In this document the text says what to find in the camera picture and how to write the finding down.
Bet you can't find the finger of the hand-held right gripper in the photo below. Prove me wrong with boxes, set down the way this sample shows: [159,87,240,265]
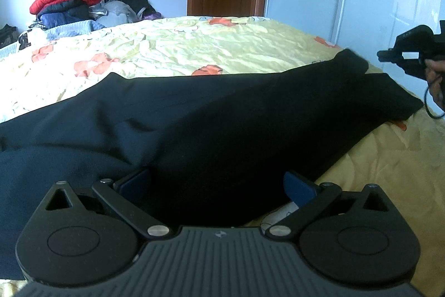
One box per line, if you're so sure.
[377,49,422,63]

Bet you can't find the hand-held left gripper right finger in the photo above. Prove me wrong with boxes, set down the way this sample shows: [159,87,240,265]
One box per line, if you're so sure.
[266,171,397,244]

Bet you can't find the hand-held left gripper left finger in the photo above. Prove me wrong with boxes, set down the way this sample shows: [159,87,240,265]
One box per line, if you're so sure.
[36,168,173,242]

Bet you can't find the black pants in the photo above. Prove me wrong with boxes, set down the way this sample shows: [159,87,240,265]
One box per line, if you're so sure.
[0,48,425,280]

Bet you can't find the person's right hand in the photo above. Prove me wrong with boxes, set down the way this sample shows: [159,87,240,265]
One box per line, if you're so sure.
[426,57,445,110]

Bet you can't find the yellow carrot print blanket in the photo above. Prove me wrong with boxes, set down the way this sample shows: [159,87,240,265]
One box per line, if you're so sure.
[0,16,445,297]

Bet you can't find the black and white patterned cloth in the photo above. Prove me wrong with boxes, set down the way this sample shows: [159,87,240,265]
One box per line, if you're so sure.
[18,32,33,51]

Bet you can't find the black bag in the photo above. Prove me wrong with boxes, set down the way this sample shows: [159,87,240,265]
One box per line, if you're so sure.
[122,0,158,18]

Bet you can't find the dark camouflage bag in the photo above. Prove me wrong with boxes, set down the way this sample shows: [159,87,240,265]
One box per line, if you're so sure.
[0,24,19,49]

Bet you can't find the black cable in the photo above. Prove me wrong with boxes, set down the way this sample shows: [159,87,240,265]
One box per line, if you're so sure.
[423,74,445,119]

